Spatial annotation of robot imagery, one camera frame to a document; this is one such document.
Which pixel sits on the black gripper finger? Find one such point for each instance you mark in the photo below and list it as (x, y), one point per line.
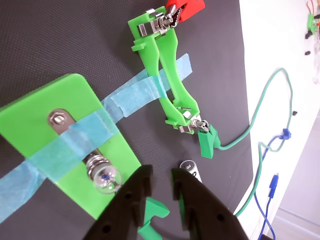
(120, 207)
(207, 212)

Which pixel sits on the white AA battery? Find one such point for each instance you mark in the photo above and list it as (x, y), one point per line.
(190, 167)

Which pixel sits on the green alligator clip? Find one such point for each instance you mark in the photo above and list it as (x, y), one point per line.
(207, 145)
(155, 207)

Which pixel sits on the blue alligator clip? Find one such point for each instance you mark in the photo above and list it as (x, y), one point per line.
(273, 185)

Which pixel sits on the green bulb holder board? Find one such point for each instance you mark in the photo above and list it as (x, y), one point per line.
(37, 100)

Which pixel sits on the green battery holder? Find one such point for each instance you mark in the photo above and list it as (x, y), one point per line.
(170, 62)

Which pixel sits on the red alligator clip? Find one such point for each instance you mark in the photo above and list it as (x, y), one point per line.
(190, 10)

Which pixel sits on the small clear light bulb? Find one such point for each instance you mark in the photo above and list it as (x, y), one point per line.
(107, 181)

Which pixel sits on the blue masking tape strip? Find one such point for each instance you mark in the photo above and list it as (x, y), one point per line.
(50, 155)
(140, 92)

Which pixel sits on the small black piece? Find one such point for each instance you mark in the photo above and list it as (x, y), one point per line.
(295, 113)

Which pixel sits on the dark grey work mat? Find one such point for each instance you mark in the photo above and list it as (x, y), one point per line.
(75, 37)

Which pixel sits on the small green circuit module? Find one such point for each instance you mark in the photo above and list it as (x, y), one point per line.
(310, 22)

